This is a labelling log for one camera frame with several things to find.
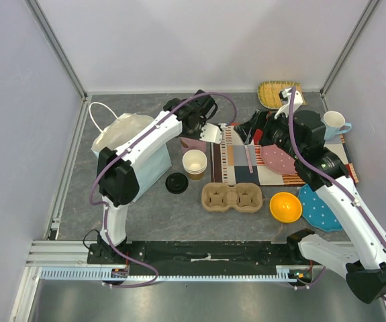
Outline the black cup lid stack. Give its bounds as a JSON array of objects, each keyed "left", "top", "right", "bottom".
[{"left": 165, "top": 172, "right": 189, "bottom": 195}]

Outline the light blue mug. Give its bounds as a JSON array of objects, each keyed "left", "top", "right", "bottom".
[{"left": 322, "top": 111, "right": 352, "bottom": 141}]

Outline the slotted grey cable duct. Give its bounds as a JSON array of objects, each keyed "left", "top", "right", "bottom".
[{"left": 40, "top": 266, "right": 297, "bottom": 283}]

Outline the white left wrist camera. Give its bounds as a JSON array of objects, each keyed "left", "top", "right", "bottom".
[{"left": 199, "top": 123, "right": 228, "bottom": 144}]

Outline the colourful patchwork placemat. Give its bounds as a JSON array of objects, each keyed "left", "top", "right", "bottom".
[{"left": 209, "top": 121, "right": 360, "bottom": 187}]

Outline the yellow woven bamboo tray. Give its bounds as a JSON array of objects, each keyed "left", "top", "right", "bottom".
[{"left": 257, "top": 80, "right": 305, "bottom": 110}]

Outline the blue polka dot plate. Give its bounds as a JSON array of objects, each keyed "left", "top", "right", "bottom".
[{"left": 297, "top": 184, "right": 343, "bottom": 232}]

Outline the brown paper cup stack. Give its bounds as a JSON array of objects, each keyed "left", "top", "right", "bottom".
[{"left": 182, "top": 150, "right": 207, "bottom": 181}]

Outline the pink polka dot plate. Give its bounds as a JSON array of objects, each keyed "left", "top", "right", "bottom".
[{"left": 260, "top": 144, "right": 297, "bottom": 175}]

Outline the light blue paper bag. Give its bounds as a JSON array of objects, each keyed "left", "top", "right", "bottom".
[{"left": 89, "top": 102, "right": 172, "bottom": 202}]

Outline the pink tin straw holder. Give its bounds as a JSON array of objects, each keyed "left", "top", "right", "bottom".
[{"left": 179, "top": 137, "right": 207, "bottom": 154}]

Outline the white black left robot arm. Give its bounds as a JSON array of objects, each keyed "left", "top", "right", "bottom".
[{"left": 92, "top": 90, "right": 222, "bottom": 264}]

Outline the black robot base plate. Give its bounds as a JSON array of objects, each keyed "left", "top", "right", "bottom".
[{"left": 117, "top": 241, "right": 310, "bottom": 273}]

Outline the pink handled fork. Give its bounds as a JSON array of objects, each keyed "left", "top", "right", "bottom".
[{"left": 244, "top": 145, "right": 254, "bottom": 174}]

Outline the brown cardboard cup carrier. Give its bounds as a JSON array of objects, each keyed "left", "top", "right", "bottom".
[{"left": 201, "top": 182, "right": 263, "bottom": 213}]

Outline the orange plastic bowl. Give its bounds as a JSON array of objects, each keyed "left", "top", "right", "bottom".
[{"left": 269, "top": 192, "right": 303, "bottom": 223}]

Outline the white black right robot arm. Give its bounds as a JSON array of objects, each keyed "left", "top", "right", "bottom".
[{"left": 234, "top": 110, "right": 386, "bottom": 303}]

